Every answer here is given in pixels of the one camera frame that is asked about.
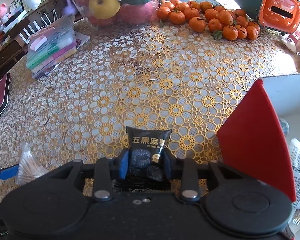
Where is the cotton swab bag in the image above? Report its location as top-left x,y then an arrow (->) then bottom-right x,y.
15,143 -> 49,186

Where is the black sesame snack bag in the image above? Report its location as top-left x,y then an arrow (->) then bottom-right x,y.
114,126 -> 172,192

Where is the red cardboard box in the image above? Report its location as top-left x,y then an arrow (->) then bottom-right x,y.
217,74 -> 300,202

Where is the wooden drawer cabinet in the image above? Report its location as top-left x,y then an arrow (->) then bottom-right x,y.
0,17 -> 30,70

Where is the stack of colourful boxes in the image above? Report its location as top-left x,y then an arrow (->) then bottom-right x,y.
26,16 -> 90,80

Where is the pink teddy bear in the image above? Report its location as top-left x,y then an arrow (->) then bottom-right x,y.
0,3 -> 12,24

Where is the white plush toy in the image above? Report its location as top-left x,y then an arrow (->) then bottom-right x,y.
280,30 -> 300,54

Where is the pile of mandarins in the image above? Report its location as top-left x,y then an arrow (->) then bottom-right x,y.
157,0 -> 261,41

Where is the yellow apple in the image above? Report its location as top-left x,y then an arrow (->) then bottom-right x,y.
88,0 -> 121,20

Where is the clear bag of fruit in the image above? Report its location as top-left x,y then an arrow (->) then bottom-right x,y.
72,0 -> 158,29

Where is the orange green tissue box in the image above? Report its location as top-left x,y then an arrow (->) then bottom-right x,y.
234,0 -> 300,34

